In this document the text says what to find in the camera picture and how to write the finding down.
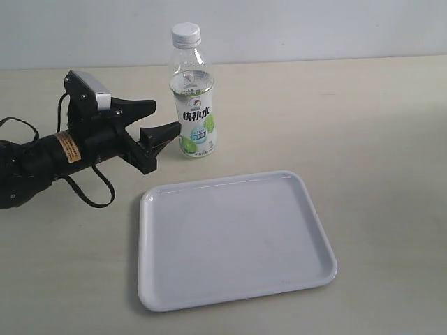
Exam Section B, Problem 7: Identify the white bottle cap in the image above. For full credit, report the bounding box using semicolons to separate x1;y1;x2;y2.
171;22;201;49

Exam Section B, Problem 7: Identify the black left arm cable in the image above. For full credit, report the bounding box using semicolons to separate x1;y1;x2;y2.
0;92;117;209

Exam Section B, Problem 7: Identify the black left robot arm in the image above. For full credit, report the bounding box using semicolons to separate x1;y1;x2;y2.
1;98;181;209

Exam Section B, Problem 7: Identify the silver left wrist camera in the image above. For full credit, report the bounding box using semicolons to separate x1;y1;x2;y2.
64;70;112;122

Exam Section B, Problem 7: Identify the clear plastic drink bottle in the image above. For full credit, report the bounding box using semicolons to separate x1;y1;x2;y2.
169;44;217;158

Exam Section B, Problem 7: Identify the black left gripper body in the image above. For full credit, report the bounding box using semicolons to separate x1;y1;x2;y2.
64;91;160;174

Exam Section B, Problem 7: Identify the white plastic tray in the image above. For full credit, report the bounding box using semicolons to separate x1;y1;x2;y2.
138;170;338;312

